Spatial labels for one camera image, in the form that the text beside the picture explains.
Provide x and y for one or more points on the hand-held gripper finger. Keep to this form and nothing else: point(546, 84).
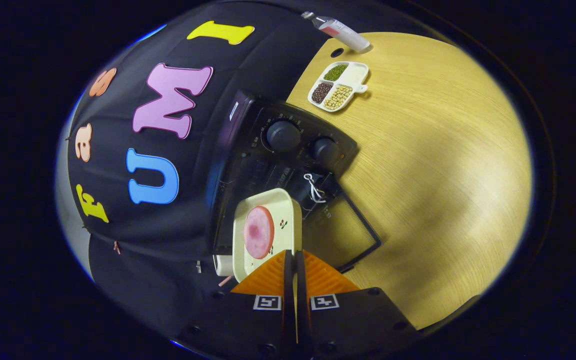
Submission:
point(302, 310)
point(289, 310)

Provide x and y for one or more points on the pink ham slice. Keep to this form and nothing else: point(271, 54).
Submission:
point(259, 232)

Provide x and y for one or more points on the cream rectangular tray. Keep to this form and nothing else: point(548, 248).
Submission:
point(285, 205)

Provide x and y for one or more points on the black toaster oven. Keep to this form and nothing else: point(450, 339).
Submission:
point(248, 130)

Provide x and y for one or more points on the white slot toaster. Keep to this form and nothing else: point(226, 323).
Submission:
point(224, 266)

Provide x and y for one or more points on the small pink clip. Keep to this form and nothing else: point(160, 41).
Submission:
point(116, 246)

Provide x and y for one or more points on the white divided bean dish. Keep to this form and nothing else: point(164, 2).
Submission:
point(355, 75)

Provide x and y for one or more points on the clear bottle red label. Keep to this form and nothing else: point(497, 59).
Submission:
point(343, 32)

